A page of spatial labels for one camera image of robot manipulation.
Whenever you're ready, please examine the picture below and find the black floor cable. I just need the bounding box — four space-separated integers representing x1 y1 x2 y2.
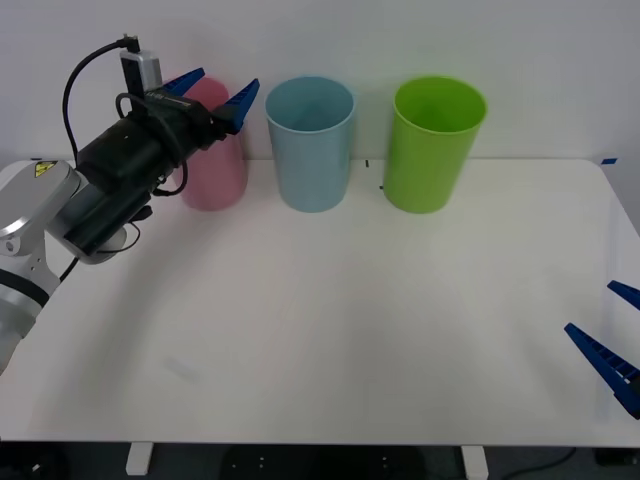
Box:
487 446 577 477

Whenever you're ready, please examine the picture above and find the pink plastic bin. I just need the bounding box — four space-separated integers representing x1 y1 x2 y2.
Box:
171 74 249 213

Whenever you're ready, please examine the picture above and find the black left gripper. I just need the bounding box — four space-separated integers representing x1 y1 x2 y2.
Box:
122 66 262 162

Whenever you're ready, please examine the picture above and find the green plastic bin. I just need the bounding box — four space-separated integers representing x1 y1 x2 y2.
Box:
382 74 489 216

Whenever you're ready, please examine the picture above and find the pale blue plastic bin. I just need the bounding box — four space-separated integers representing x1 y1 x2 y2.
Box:
263 75 358 214

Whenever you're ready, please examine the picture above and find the white table leg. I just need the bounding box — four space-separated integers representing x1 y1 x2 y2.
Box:
125 442 154 477
459 444 489 480

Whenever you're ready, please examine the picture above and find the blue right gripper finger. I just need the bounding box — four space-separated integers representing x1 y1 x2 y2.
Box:
606 280 640 312
563 322 640 421

